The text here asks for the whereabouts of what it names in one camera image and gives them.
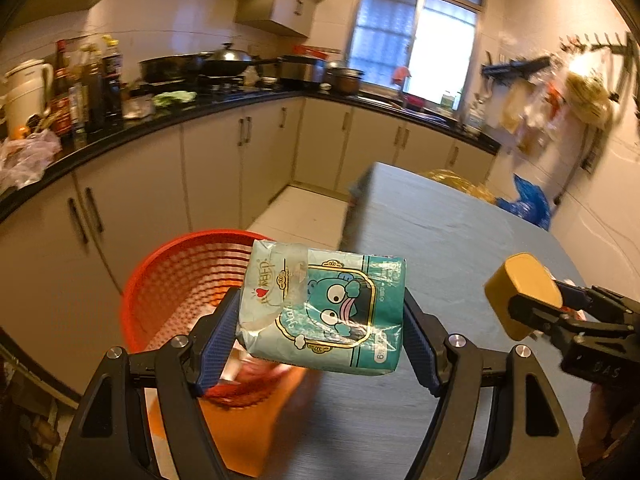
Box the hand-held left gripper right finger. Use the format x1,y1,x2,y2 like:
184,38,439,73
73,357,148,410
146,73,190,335
402,294,585,480

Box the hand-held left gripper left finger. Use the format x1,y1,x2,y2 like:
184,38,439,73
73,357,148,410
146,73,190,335
55,287,242,480

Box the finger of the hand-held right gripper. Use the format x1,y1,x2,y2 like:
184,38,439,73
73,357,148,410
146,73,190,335
552,280,640,323
507,292,608,348

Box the yellow plastic block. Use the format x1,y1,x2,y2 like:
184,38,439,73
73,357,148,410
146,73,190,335
484,252,563,342

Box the red plastic basket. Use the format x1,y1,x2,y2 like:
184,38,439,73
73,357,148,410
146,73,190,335
121,230,306,408

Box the teal cartoon tissue packet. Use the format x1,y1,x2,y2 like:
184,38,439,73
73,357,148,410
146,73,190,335
235,239,408,377

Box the person's right forearm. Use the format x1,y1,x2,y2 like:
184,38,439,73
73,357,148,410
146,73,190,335
577,385,640,480

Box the orange plastic stool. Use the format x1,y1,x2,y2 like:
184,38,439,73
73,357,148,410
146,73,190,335
147,370,321,478

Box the blue plastic bag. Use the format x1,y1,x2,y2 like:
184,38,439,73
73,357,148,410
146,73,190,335
496,174,553,231

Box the yellow plastic bag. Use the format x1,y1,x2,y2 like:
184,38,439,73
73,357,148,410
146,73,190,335
417,169,498,205

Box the beige kitchen base cabinets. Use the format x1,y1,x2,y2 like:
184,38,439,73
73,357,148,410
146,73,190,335
0,95,501,401

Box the hanging plastic bags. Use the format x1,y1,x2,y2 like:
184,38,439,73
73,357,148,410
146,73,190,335
500,55,613,153

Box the black kitchen countertop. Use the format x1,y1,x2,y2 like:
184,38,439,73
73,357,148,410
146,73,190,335
0,80,501,221

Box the green leafy vegetable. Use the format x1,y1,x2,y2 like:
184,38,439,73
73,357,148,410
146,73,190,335
152,90,198,107

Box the small metal box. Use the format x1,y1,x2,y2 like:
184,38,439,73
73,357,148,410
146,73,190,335
122,95,153,118

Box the crumpled pale plastic bag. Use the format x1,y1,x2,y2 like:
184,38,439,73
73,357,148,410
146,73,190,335
0,127,63,193

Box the brown cooking pot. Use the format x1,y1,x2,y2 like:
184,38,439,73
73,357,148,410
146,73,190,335
324,62,366,96

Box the lidded black wok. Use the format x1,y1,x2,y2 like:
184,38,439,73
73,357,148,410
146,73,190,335
200,42,281,78

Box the dark soy sauce bottle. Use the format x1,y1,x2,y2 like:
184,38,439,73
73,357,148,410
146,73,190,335
100,35,123,121

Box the stainless steel pot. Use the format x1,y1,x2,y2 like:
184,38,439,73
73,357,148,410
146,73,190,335
277,55,326,86

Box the kitchen window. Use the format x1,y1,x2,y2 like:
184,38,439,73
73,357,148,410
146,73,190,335
347,0,488,111

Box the white electric kettle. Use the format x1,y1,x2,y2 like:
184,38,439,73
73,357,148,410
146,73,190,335
0,59,55,133

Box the black power cable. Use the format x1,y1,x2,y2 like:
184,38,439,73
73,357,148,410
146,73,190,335
552,125,601,208

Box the black wall rack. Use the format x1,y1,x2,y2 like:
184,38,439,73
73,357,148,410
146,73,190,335
481,57,551,78

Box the wall hook rail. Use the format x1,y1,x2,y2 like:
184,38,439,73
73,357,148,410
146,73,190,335
557,32,640,56

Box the beige wall cabinet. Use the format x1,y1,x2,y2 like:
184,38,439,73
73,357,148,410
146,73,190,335
235,0,321,38

